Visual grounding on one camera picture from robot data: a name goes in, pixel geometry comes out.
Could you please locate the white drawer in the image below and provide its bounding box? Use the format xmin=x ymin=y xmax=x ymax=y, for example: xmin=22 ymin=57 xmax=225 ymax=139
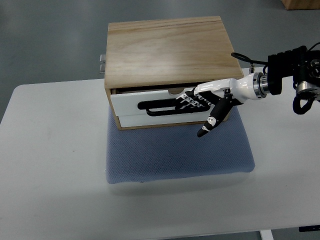
xmin=110 ymin=83 xmax=216 ymax=117
xmin=113 ymin=101 xmax=214 ymax=127

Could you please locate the black table control panel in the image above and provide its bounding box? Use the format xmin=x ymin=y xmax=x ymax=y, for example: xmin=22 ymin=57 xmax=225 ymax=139
xmin=298 ymin=225 xmax=320 ymax=233

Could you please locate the wooden box corner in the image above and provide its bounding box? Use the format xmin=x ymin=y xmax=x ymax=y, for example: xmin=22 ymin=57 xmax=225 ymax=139
xmin=281 ymin=0 xmax=320 ymax=10

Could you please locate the silver metal clamp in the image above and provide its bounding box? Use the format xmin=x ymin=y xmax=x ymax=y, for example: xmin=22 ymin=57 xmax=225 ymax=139
xmin=99 ymin=54 xmax=106 ymax=74

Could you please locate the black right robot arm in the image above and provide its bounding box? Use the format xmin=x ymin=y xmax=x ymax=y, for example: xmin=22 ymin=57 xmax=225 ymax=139
xmin=231 ymin=42 xmax=320 ymax=115

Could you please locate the wooden drawer cabinet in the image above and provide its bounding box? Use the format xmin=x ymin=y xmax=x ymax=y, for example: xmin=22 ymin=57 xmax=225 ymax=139
xmin=104 ymin=16 xmax=243 ymax=130

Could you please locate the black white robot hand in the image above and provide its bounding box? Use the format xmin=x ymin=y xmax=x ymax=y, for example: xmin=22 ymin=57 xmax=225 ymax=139
xmin=174 ymin=72 xmax=267 ymax=138

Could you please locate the white table leg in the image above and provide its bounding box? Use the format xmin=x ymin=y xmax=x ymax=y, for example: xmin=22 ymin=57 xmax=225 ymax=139
xmin=259 ymin=229 xmax=274 ymax=240

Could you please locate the black drawer handle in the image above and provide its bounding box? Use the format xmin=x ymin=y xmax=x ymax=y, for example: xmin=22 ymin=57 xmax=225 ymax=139
xmin=137 ymin=98 xmax=211 ymax=117

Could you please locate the blue mesh cushion mat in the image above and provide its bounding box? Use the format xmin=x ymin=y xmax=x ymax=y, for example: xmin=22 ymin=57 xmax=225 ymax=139
xmin=105 ymin=107 xmax=255 ymax=184

